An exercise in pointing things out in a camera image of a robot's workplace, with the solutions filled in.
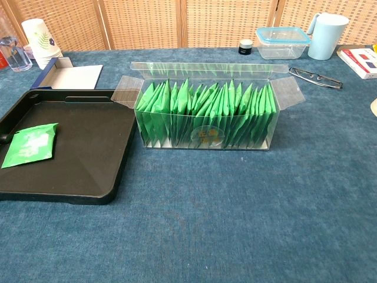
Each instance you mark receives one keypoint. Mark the clear plastic packet box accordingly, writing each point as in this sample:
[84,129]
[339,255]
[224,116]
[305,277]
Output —
[206,138]

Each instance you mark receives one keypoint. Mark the green tea packets row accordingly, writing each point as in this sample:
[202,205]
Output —
[182,100]

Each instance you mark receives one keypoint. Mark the blue and white cardboard box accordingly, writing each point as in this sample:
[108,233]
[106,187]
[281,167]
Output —
[79,75]

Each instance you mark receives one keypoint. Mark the green tea bag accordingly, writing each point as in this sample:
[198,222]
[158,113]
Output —
[29,146]

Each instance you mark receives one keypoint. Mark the white box with glasses print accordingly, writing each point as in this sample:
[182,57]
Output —
[357,60]

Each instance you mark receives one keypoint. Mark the black plastic tray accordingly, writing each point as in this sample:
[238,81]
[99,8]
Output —
[88,153]

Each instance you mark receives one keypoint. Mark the small black jar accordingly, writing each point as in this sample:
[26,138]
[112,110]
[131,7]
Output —
[244,47]

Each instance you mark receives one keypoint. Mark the wicker folding screen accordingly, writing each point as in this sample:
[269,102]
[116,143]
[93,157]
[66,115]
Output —
[147,23]

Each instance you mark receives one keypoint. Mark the clear blue-rimmed food container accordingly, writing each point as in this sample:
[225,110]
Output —
[279,44]

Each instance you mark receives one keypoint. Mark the light blue plastic pitcher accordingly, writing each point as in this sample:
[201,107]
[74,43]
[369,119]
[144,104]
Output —
[327,38]

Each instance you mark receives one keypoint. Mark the stack of white paper cups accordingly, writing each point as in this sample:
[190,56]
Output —
[38,38]

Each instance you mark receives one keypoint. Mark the beige bowl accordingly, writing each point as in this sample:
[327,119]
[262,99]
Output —
[374,107]

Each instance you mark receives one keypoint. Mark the clear drinking glass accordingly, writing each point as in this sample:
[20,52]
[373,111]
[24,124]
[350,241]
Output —
[17,57]

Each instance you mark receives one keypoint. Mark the black frame eyeglasses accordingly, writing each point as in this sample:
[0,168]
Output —
[319,79]

